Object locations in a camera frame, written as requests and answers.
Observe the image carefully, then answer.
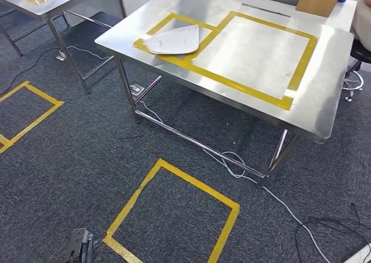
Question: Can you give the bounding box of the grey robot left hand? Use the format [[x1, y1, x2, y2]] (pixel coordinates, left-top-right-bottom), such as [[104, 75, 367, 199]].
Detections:
[[87, 234, 100, 263]]

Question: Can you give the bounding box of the white mirror cover part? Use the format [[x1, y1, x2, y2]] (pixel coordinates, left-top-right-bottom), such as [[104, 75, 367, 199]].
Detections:
[[144, 24, 200, 56]]

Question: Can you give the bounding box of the steel workbench table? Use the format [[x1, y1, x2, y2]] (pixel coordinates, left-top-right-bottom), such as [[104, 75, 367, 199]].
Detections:
[[94, 0, 355, 189]]

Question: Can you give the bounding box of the metal floor outlet box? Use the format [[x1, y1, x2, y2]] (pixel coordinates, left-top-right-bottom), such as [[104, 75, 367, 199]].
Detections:
[[129, 83, 145, 98]]

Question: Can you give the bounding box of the long metal ruler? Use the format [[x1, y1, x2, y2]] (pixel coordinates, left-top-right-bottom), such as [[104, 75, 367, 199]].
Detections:
[[241, 3, 292, 19]]

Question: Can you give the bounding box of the brown cardboard box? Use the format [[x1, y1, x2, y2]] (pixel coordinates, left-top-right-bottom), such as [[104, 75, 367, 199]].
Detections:
[[295, 0, 343, 19]]

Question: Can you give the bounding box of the black seat stool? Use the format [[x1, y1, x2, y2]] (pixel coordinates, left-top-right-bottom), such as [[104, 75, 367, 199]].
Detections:
[[342, 38, 371, 103]]

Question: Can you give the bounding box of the white desk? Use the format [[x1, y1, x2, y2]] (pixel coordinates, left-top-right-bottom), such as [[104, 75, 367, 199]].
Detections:
[[203, 0, 357, 28]]

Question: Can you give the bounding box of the person beside white desk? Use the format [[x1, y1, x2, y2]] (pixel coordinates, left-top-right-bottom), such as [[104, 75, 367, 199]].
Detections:
[[351, 0, 371, 54]]

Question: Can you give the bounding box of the white floor cable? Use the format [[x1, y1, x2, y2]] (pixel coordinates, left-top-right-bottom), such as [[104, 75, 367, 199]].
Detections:
[[139, 100, 332, 263]]

